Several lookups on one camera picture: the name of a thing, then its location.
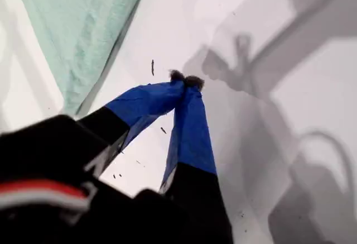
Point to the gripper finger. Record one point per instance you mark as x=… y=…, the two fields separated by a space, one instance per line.
x=192 y=138
x=145 y=98

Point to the pale green T-shirt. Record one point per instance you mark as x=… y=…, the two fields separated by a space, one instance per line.
x=78 y=31

